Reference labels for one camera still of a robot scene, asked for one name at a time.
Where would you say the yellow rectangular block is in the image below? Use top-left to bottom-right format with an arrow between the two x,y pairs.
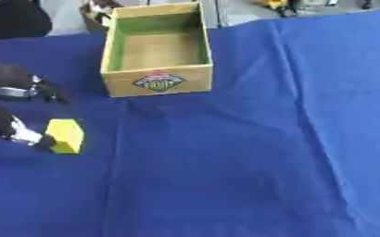
44,118 -> 86,155

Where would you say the brown and white bag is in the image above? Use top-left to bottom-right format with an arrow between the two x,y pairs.
80,0 -> 125,31

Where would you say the tan cardboard box green inside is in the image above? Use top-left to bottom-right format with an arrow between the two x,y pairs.
99,1 -> 215,98

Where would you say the person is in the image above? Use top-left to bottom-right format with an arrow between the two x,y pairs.
0,0 -> 54,42

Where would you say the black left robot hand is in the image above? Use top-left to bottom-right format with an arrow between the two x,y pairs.
0,61 -> 70,149

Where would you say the yellow and black tripod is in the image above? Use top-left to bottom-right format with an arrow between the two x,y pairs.
253,0 -> 300,18

